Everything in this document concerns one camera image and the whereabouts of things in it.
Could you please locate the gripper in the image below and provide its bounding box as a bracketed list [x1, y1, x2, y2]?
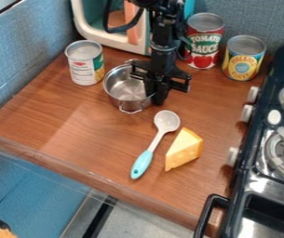
[128, 57, 193, 107]

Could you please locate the silver pot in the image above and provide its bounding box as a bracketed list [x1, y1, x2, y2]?
[101, 62, 159, 114]

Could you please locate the yellow toy cheese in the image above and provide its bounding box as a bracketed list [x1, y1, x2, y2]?
[164, 126, 206, 173]

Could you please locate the red tomato can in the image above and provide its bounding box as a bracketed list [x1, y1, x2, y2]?
[181, 12, 226, 70]

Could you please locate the white can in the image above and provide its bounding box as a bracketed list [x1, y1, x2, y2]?
[62, 39, 107, 86]

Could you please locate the toy microwave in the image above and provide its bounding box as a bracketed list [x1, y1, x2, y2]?
[69, 0, 196, 57]

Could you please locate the yellow pineapple can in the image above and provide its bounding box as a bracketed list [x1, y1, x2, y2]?
[221, 34, 269, 83]

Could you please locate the toy stove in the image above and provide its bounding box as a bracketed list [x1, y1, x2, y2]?
[192, 41, 284, 238]

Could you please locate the grey spoon with teal handle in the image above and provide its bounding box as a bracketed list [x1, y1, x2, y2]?
[128, 109, 183, 180]

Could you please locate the black cable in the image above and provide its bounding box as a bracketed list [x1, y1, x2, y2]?
[101, 0, 147, 34]

